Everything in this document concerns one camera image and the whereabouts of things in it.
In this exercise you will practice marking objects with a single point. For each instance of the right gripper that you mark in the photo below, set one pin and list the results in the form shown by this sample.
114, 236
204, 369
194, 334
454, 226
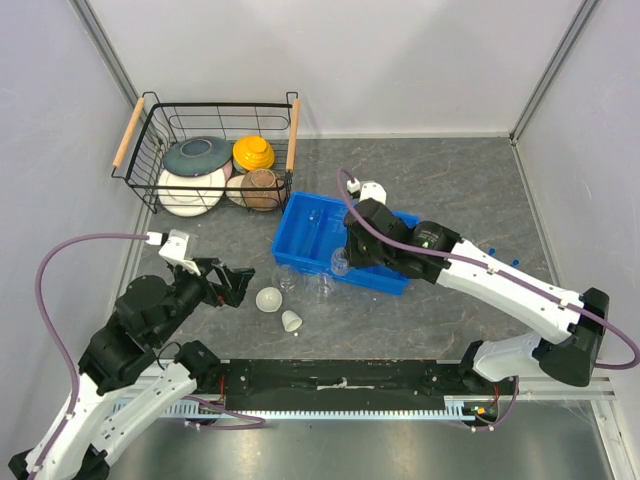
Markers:
355, 258

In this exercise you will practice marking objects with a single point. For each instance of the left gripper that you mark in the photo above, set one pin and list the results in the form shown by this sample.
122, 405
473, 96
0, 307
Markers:
234, 285

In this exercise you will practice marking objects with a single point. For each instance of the small glass bottle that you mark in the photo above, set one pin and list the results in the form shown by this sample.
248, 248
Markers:
339, 262

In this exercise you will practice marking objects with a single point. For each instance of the glass petri dish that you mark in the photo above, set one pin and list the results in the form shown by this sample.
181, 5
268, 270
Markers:
286, 279

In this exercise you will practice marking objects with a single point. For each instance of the blue plastic divided bin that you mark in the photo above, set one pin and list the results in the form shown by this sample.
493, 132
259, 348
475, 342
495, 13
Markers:
311, 230

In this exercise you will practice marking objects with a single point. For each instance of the white plastic cup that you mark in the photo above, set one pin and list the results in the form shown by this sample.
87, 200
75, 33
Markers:
291, 321

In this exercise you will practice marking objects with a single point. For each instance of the glass conical flask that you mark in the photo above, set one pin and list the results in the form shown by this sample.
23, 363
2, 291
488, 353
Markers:
322, 287

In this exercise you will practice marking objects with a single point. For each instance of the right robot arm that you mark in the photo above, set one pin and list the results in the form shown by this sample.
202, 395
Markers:
563, 341

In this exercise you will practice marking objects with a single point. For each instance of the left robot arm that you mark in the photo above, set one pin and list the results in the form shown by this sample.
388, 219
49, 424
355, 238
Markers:
88, 437

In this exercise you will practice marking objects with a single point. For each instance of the white plastic bowl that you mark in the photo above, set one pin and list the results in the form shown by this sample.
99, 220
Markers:
269, 300

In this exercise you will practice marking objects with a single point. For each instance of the brown ceramic bowl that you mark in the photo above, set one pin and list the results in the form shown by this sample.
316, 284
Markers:
263, 190

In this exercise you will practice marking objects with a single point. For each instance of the white ceramic plate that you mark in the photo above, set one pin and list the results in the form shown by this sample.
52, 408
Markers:
190, 196

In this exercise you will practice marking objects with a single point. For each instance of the white ceramic bowl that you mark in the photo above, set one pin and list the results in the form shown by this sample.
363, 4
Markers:
233, 190

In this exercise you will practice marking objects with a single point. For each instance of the yellow ceramic bowl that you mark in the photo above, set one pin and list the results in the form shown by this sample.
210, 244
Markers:
253, 152

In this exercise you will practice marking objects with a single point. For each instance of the teal ceramic plate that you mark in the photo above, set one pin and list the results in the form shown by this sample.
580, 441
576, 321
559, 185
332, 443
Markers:
197, 156

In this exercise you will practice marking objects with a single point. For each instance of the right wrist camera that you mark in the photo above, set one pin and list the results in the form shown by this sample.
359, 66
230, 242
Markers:
366, 190

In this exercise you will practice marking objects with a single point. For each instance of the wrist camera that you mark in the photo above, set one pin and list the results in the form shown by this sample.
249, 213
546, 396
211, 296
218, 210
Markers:
177, 251
366, 190

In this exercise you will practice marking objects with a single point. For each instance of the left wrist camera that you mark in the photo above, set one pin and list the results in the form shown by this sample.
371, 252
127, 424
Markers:
177, 251

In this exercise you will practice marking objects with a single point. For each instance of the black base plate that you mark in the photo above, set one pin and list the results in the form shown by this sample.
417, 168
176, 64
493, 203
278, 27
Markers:
268, 383

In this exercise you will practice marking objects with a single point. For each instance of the black wire basket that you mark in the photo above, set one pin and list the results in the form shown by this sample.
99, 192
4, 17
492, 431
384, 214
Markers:
155, 126

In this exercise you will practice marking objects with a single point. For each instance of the light blue cable duct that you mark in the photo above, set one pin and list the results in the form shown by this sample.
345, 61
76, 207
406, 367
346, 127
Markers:
451, 410

